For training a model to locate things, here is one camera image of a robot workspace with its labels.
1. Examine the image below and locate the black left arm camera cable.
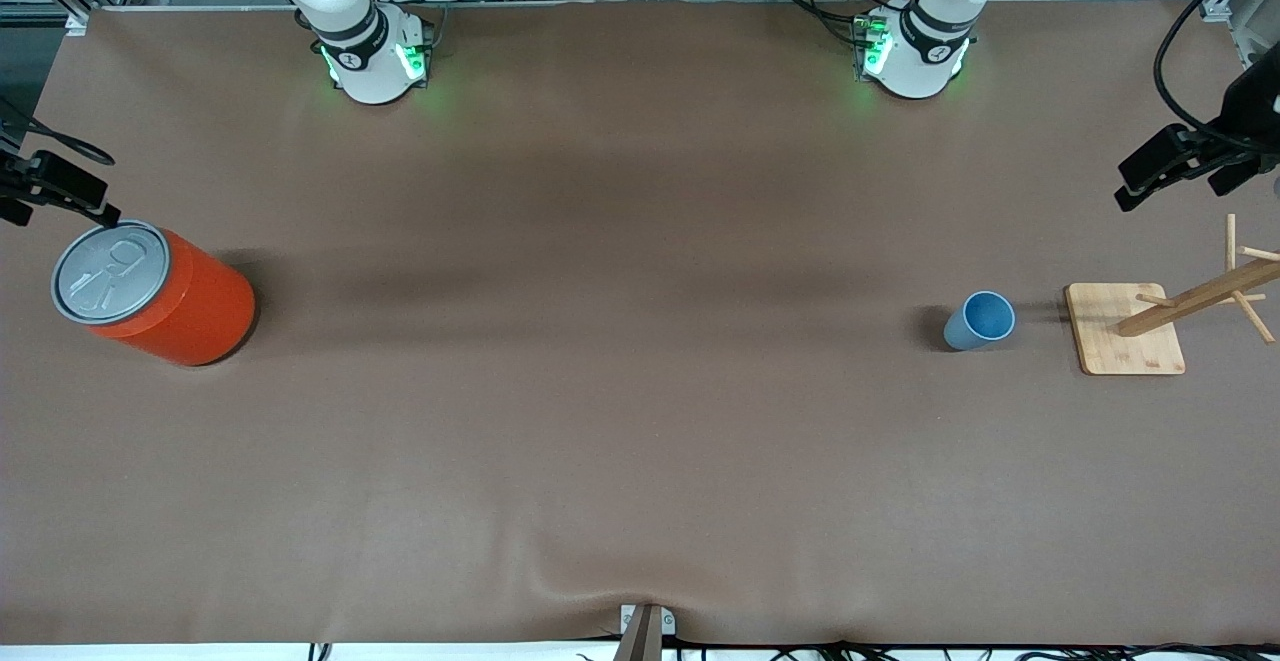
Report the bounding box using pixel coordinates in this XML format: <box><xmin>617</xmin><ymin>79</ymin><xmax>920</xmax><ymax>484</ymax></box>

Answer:
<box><xmin>1152</xmin><ymin>0</ymin><xmax>1280</xmax><ymax>154</ymax></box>

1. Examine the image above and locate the metal camera stand bracket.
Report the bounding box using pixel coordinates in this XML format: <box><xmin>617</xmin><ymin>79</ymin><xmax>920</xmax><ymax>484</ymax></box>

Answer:
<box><xmin>614</xmin><ymin>603</ymin><xmax>677</xmax><ymax>661</ymax></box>

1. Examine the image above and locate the light blue plastic cup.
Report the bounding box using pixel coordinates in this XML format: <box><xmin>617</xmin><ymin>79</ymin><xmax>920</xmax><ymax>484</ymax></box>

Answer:
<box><xmin>943</xmin><ymin>290</ymin><xmax>1017</xmax><ymax>352</ymax></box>

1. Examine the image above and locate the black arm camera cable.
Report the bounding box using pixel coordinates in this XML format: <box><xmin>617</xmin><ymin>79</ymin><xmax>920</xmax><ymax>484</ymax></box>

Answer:
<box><xmin>0</xmin><ymin>94</ymin><xmax>117</xmax><ymax>166</ymax></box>
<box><xmin>1152</xmin><ymin>0</ymin><xmax>1280</xmax><ymax>154</ymax></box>

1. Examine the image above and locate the large orange can container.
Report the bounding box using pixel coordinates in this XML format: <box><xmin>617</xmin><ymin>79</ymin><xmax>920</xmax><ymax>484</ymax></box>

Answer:
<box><xmin>50</xmin><ymin>219</ymin><xmax>258</xmax><ymax>369</ymax></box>

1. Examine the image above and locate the brown table mat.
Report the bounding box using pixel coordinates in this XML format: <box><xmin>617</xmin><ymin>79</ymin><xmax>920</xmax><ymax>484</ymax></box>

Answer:
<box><xmin>0</xmin><ymin>0</ymin><xmax>1280</xmax><ymax>648</ymax></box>

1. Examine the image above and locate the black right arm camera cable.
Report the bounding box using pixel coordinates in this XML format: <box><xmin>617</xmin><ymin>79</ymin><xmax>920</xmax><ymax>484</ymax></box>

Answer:
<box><xmin>0</xmin><ymin>94</ymin><xmax>117</xmax><ymax>166</ymax></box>

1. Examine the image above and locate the wooden mug tree rack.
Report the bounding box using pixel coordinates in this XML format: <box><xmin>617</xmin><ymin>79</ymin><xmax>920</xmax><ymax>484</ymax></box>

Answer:
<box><xmin>1064</xmin><ymin>213</ymin><xmax>1280</xmax><ymax>377</ymax></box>

